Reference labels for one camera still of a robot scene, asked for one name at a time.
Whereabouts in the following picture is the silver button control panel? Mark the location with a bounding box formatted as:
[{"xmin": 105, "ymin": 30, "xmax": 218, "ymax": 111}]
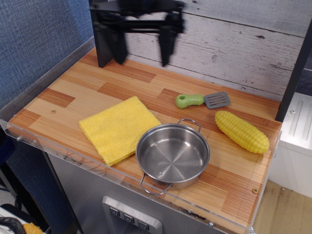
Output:
[{"xmin": 102, "ymin": 195, "xmax": 163, "ymax": 234}]

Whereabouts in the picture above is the black right frame post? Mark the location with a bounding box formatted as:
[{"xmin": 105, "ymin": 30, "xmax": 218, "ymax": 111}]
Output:
[{"xmin": 275, "ymin": 0, "xmax": 312, "ymax": 122}]

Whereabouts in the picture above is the yellow cloth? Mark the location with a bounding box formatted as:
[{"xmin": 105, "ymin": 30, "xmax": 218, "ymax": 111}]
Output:
[{"xmin": 79, "ymin": 96, "xmax": 161, "ymax": 166}]

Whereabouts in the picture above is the stainless steel pot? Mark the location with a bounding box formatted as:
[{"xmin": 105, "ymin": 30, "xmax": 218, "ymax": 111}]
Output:
[{"xmin": 136, "ymin": 119, "xmax": 210, "ymax": 196}]

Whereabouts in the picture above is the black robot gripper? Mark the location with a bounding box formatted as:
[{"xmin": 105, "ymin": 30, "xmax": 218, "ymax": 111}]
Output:
[{"xmin": 90, "ymin": 0, "xmax": 184, "ymax": 67}]

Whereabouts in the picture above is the white metal side unit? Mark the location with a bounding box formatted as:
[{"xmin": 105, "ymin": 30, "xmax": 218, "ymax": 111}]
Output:
[{"xmin": 268, "ymin": 93, "xmax": 312, "ymax": 197}]

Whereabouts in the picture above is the yellow black object bottom left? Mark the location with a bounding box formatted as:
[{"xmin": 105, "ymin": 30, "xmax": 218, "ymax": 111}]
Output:
[{"xmin": 0, "ymin": 217, "xmax": 44, "ymax": 234}]

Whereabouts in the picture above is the yellow plastic toy corn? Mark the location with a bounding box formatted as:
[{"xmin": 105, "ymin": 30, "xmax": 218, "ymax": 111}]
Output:
[{"xmin": 214, "ymin": 111, "xmax": 270, "ymax": 154}]

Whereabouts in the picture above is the clear acrylic table guard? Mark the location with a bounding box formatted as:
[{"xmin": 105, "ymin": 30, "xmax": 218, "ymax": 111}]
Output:
[{"xmin": 0, "ymin": 39, "xmax": 281, "ymax": 234}]

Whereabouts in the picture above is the green grey toy spatula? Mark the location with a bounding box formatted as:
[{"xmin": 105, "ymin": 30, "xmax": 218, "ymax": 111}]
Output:
[{"xmin": 175, "ymin": 91, "xmax": 231, "ymax": 110}]

